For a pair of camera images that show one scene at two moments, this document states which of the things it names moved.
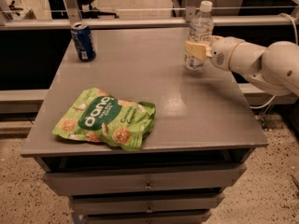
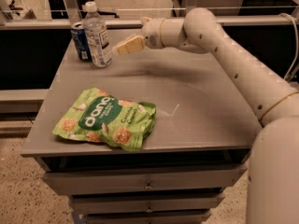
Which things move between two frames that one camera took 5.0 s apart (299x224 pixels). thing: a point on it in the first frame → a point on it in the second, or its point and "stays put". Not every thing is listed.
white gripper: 221,53 → 151,34
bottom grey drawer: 151,217 stays put
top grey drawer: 125,179 stays put
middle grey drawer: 146,203 stays put
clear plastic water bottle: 200,31 → 98,36
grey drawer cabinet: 197,149 stays put
